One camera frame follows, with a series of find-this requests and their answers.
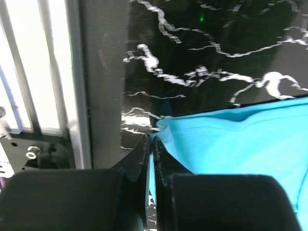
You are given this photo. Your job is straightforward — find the aluminium front rail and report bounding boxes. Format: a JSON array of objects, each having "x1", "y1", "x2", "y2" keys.
[{"x1": 0, "y1": 0, "x2": 93, "y2": 169}]

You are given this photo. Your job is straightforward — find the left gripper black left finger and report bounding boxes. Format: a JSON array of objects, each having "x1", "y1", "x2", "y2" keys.
[{"x1": 0, "y1": 135, "x2": 150, "y2": 231}]

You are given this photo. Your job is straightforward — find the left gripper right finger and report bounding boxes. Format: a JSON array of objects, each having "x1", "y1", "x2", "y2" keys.
[{"x1": 153, "y1": 137, "x2": 301, "y2": 231}]

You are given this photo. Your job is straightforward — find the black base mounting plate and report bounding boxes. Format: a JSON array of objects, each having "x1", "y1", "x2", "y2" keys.
[{"x1": 0, "y1": 132, "x2": 75, "y2": 173}]

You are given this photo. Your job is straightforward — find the light blue t shirt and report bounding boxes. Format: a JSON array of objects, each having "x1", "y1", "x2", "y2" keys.
[{"x1": 155, "y1": 98, "x2": 308, "y2": 230}]

